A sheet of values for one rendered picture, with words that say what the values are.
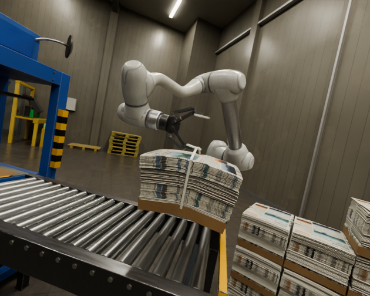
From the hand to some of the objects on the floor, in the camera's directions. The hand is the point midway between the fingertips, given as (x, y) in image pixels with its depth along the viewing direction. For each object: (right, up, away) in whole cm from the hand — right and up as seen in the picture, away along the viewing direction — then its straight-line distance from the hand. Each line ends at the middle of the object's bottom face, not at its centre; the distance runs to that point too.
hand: (202, 133), depth 83 cm
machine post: (-132, -102, +69) cm, 180 cm away
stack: (+73, -143, +32) cm, 164 cm away
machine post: (-189, -90, +81) cm, 224 cm away
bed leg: (-4, -129, +25) cm, 131 cm away
